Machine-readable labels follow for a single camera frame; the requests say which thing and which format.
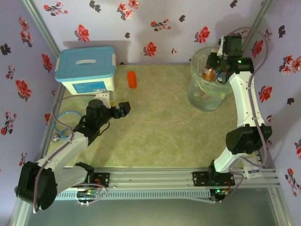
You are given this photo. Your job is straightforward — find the brown label bottle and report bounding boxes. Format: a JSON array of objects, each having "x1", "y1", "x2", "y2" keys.
[{"x1": 202, "y1": 48, "x2": 218, "y2": 82}]

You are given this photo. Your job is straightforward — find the clear bin with green liner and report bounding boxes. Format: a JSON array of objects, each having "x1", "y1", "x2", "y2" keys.
[{"x1": 187, "y1": 46, "x2": 236, "y2": 112}]

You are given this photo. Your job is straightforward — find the orange plastic cylinder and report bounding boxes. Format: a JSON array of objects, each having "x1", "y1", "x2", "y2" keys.
[{"x1": 127, "y1": 71, "x2": 138, "y2": 89}]

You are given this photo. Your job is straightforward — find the white storage box blue lid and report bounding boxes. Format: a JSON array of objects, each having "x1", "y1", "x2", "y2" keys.
[{"x1": 54, "y1": 45, "x2": 117, "y2": 96}]

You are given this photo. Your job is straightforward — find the small green circuit board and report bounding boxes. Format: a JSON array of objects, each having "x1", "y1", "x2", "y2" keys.
[{"x1": 77, "y1": 191, "x2": 99, "y2": 199}]

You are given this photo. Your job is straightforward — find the white packet with blue label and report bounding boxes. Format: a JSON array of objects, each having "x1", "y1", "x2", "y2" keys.
[{"x1": 243, "y1": 160, "x2": 262, "y2": 179}]

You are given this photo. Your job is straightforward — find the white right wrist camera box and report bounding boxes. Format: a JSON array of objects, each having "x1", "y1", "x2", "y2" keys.
[{"x1": 216, "y1": 37, "x2": 224, "y2": 57}]

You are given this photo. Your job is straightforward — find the aluminium corner post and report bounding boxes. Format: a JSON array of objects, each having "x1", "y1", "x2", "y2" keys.
[
  {"x1": 246, "y1": 0, "x2": 275, "y2": 40},
  {"x1": 22, "y1": 0, "x2": 61, "y2": 58}
]

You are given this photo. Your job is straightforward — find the aluminium side rail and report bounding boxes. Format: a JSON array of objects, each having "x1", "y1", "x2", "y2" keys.
[
  {"x1": 237, "y1": 84, "x2": 276, "y2": 170},
  {"x1": 25, "y1": 83, "x2": 66, "y2": 172}
]

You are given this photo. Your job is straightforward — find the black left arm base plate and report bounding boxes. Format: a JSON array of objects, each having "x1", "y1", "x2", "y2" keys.
[{"x1": 67, "y1": 172, "x2": 111, "y2": 189}]

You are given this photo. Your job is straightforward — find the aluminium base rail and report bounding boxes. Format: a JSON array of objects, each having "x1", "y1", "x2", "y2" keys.
[{"x1": 20, "y1": 166, "x2": 282, "y2": 190}]

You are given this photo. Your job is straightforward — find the grey slotted cable duct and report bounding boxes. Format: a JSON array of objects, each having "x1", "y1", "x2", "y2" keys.
[{"x1": 32, "y1": 189, "x2": 211, "y2": 201}]

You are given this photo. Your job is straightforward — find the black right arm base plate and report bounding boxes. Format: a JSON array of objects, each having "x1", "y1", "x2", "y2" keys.
[{"x1": 192, "y1": 171, "x2": 236, "y2": 188}]

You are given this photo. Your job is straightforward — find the lavender left arm cable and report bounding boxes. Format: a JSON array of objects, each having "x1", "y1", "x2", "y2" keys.
[{"x1": 32, "y1": 94, "x2": 109, "y2": 214}]

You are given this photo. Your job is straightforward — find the lavender arm cable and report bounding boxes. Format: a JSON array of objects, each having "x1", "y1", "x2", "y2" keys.
[
  {"x1": 211, "y1": 26, "x2": 270, "y2": 204},
  {"x1": 32, "y1": 94, "x2": 109, "y2": 214}
]

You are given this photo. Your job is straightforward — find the lavender right arm cable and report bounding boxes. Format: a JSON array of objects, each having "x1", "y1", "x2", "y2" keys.
[{"x1": 211, "y1": 26, "x2": 270, "y2": 204}]

